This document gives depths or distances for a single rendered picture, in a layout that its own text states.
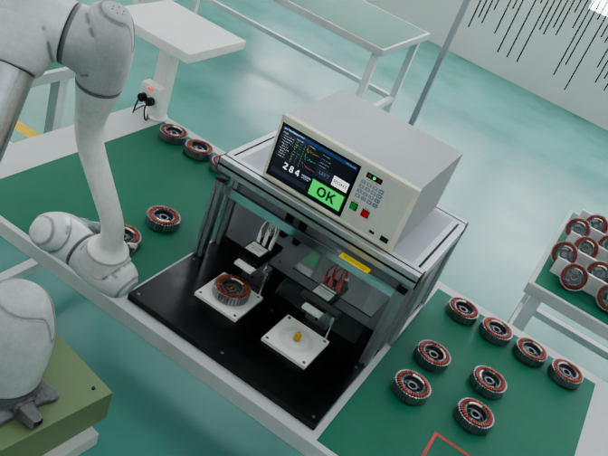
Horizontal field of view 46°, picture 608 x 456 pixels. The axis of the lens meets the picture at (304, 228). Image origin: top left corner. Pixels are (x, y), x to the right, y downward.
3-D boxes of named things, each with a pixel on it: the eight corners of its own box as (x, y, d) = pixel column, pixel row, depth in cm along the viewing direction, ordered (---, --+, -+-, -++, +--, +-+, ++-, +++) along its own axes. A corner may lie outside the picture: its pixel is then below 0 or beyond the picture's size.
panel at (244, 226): (390, 341, 221) (429, 267, 206) (221, 232, 239) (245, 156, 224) (391, 339, 222) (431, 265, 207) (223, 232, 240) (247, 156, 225)
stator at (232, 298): (238, 313, 207) (241, 303, 206) (204, 295, 209) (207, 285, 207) (253, 294, 217) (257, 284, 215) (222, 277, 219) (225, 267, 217)
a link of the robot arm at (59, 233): (45, 238, 191) (81, 268, 189) (12, 235, 176) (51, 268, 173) (69, 204, 190) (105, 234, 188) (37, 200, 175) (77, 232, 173)
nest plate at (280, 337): (303, 369, 199) (305, 366, 198) (260, 340, 203) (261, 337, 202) (328, 344, 211) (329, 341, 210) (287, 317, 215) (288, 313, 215)
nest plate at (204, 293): (234, 322, 206) (235, 319, 205) (194, 294, 210) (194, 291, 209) (261, 300, 218) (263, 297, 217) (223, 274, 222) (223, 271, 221)
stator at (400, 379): (414, 413, 202) (420, 403, 200) (384, 386, 207) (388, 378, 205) (433, 395, 211) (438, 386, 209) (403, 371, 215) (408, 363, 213)
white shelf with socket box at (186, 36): (160, 168, 264) (189, 54, 240) (86, 122, 274) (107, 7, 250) (215, 145, 292) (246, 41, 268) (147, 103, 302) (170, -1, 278)
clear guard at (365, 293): (353, 345, 177) (362, 327, 174) (274, 293, 184) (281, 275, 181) (402, 289, 204) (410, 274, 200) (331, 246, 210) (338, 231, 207)
